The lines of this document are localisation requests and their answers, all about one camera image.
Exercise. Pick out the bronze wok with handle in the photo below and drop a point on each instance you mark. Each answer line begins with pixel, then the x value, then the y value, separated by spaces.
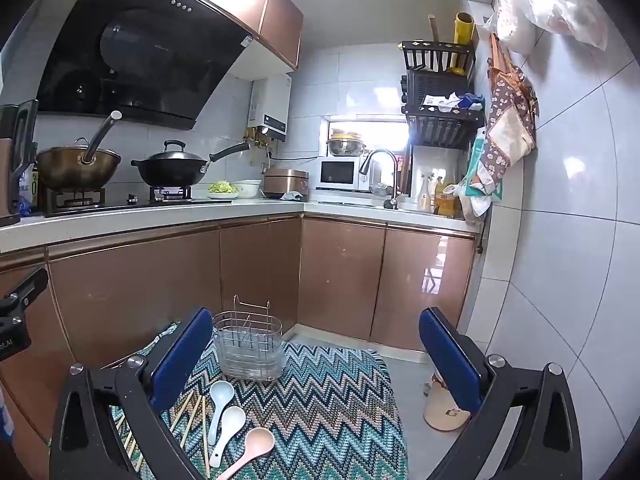
pixel 80 167

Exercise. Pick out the chrome kitchen faucet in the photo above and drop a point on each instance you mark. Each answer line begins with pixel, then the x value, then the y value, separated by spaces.
pixel 388 178

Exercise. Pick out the white water heater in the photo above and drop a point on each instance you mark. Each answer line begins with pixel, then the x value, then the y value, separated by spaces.
pixel 269 105

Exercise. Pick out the wooden chopstick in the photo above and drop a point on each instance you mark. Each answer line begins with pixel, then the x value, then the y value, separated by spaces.
pixel 181 410
pixel 190 422
pixel 205 438

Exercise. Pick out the gas stove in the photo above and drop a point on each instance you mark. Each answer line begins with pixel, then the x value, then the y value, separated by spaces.
pixel 118 197

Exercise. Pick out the black range hood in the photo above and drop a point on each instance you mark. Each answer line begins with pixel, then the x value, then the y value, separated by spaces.
pixel 155 61

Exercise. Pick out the white ceramic spoon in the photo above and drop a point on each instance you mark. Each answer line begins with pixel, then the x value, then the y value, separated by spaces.
pixel 232 421

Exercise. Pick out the white microwave oven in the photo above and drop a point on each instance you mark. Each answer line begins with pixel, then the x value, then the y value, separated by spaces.
pixel 341 174

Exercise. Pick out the lower brown cabinets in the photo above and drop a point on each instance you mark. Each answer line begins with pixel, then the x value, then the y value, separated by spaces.
pixel 112 289

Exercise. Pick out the light blue ceramic spoon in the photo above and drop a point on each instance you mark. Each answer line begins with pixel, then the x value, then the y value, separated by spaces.
pixel 221 393

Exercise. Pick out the plate of green vegetables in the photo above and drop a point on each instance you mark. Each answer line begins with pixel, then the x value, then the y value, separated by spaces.
pixel 222 190

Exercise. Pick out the black wok with lid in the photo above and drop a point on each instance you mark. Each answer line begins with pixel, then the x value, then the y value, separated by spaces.
pixel 176 168

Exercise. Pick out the yellow roll on rack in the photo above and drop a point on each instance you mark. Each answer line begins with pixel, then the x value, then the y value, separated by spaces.
pixel 463 34

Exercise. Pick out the blue label bottle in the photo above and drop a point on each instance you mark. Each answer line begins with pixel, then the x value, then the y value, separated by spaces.
pixel 26 198

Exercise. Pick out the brown patterned apron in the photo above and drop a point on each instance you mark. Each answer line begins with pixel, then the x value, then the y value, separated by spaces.
pixel 511 126

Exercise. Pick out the white bowl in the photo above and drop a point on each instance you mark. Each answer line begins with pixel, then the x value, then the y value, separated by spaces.
pixel 246 189

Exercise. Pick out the black wall rack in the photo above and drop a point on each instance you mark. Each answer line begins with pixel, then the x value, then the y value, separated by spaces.
pixel 437 93

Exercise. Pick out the brown rice cooker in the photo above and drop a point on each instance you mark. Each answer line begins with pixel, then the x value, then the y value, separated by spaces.
pixel 276 182

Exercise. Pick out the wire utensil caddy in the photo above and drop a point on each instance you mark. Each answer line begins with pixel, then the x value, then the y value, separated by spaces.
pixel 248 342

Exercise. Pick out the plastic bag on wall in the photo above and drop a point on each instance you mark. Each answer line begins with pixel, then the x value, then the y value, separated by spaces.
pixel 516 23

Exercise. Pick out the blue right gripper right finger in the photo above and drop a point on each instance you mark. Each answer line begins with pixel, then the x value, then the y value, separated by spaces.
pixel 456 357

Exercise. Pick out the brown thermos jug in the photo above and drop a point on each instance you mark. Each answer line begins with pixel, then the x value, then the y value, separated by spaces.
pixel 17 152

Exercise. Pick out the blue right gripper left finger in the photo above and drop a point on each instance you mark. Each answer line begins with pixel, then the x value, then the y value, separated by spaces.
pixel 174 356

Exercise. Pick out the steel pot on microwave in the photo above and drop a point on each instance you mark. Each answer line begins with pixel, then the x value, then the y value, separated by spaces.
pixel 341 143

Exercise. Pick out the zigzag patterned mat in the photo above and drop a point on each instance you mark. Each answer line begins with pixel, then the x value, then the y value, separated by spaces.
pixel 332 413

